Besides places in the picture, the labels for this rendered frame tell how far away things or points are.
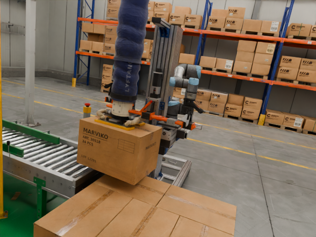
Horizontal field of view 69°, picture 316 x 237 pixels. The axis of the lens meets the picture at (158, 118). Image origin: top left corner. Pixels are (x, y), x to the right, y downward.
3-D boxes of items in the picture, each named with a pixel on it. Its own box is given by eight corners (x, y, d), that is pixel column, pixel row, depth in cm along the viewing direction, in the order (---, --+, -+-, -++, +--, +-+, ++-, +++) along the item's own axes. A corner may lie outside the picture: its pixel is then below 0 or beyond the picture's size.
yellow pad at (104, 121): (94, 121, 193) (94, 115, 192) (101, 119, 202) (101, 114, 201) (128, 131, 181) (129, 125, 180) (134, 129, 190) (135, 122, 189)
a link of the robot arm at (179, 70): (175, 60, 218) (169, 75, 175) (186, 62, 217) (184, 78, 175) (173, 72, 224) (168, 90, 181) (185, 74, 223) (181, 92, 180)
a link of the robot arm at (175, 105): (167, 111, 247) (169, 98, 244) (179, 113, 246) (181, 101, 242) (166, 113, 235) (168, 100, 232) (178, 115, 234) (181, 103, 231)
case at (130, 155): (76, 162, 202) (79, 119, 193) (104, 150, 238) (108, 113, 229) (134, 185, 179) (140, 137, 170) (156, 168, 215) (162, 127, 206)
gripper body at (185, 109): (183, 112, 180) (185, 97, 178) (193, 114, 177) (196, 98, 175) (180, 113, 173) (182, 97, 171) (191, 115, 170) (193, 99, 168)
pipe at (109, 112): (96, 116, 194) (96, 110, 193) (113, 113, 217) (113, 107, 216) (130, 126, 182) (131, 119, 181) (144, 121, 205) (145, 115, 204)
